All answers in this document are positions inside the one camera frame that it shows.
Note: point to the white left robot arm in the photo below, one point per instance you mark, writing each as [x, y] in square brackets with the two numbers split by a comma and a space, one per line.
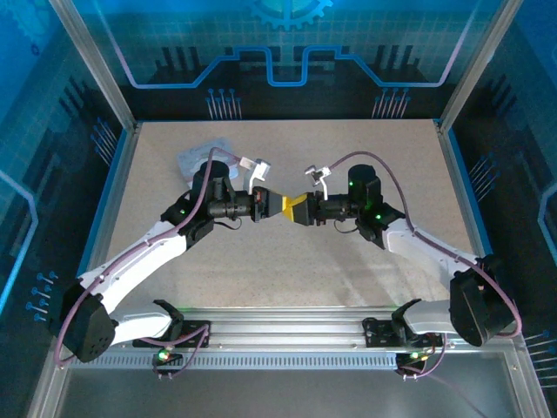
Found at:
[143, 257]

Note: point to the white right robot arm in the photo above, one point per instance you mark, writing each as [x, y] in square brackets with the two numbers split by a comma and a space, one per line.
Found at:
[418, 244]

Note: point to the clear plastic bag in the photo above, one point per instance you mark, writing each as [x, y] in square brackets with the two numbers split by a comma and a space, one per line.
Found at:
[193, 156]

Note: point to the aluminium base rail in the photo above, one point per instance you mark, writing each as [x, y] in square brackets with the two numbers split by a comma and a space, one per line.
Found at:
[287, 326]

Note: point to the aluminium table side rail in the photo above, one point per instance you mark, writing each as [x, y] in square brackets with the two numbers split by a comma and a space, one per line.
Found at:
[109, 209]
[465, 191]

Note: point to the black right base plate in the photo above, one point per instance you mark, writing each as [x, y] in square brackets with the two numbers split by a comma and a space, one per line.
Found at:
[376, 333]

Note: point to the aluminium frame post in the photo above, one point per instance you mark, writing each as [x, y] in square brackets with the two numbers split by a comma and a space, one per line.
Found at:
[93, 65]
[476, 61]

